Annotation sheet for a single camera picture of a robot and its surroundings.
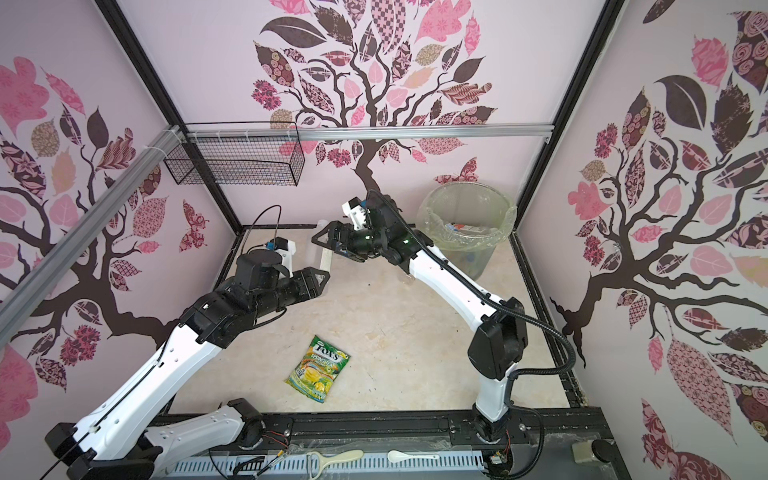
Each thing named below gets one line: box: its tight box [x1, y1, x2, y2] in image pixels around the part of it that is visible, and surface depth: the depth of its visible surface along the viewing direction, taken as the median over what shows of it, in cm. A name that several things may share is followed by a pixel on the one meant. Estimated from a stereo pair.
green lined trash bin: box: [417, 182, 518, 280], surface depth 96 cm
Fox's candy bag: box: [285, 335, 350, 404], surface depth 83 cm
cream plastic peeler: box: [306, 449, 364, 480], surface depth 71 cm
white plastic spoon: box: [387, 450, 440, 463], surface depth 71 cm
